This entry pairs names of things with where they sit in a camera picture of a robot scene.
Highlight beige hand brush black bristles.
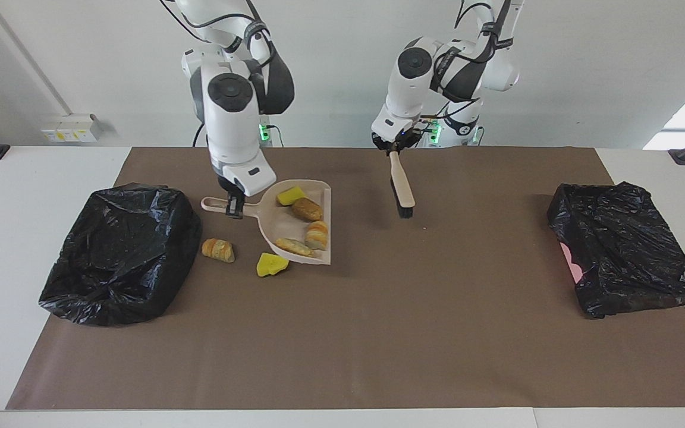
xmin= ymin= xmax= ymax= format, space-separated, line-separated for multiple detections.
xmin=389 ymin=150 xmax=416 ymax=218

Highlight beige plastic dustpan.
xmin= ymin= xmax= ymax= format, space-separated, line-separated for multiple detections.
xmin=201 ymin=180 xmax=332 ymax=266

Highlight orange striped croissant piece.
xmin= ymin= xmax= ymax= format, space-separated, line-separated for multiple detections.
xmin=202 ymin=238 xmax=236 ymax=263

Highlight small yellow sponge piece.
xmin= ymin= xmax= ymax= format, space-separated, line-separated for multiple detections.
xmin=276 ymin=186 xmax=308 ymax=207

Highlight brown bread nugget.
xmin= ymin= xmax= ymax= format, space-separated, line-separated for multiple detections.
xmin=292 ymin=197 xmax=324 ymax=222

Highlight beige striped bread piece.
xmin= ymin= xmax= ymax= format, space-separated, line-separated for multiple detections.
xmin=305 ymin=221 xmax=329 ymax=251

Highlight black trash bag pink bin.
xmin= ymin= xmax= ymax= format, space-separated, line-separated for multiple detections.
xmin=547 ymin=182 xmax=685 ymax=320

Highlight brown table mat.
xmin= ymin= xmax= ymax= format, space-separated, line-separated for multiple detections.
xmin=7 ymin=147 xmax=685 ymax=411

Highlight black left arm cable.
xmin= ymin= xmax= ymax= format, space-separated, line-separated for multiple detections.
xmin=454 ymin=0 xmax=514 ymax=63

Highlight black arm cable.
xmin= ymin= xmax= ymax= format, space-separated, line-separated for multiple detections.
xmin=454 ymin=0 xmax=514 ymax=63
xmin=161 ymin=0 xmax=278 ymax=66

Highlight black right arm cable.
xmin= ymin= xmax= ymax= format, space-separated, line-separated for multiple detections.
xmin=161 ymin=0 xmax=278 ymax=66

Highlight white wall socket strip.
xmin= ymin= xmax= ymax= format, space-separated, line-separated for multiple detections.
xmin=41 ymin=114 xmax=103 ymax=143

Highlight white wall cable conduit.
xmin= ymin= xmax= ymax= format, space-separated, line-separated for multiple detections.
xmin=0 ymin=0 xmax=76 ymax=117

